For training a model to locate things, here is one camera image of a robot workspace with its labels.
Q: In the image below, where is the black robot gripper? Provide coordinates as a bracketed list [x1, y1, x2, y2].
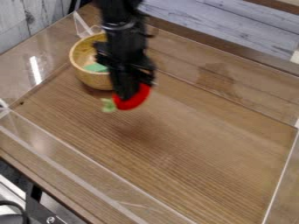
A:
[93, 25, 154, 101]

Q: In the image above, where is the red plush strawberry toy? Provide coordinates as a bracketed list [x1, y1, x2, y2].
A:
[100, 83, 150, 113]

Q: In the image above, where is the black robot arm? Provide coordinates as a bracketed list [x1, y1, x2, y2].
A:
[93, 0, 154, 101]

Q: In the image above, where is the green rectangular block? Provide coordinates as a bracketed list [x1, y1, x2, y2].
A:
[82, 63, 108, 73]

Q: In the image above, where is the wooden bowl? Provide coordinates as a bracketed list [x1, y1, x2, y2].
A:
[69, 31, 112, 91]

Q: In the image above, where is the clear acrylic tray wall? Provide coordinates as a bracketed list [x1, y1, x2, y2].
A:
[0, 6, 299, 224]

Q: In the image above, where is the black table leg bracket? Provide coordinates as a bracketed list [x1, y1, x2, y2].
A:
[25, 183, 68, 224]

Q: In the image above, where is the black cable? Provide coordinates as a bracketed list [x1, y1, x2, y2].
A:
[0, 200, 33, 224]

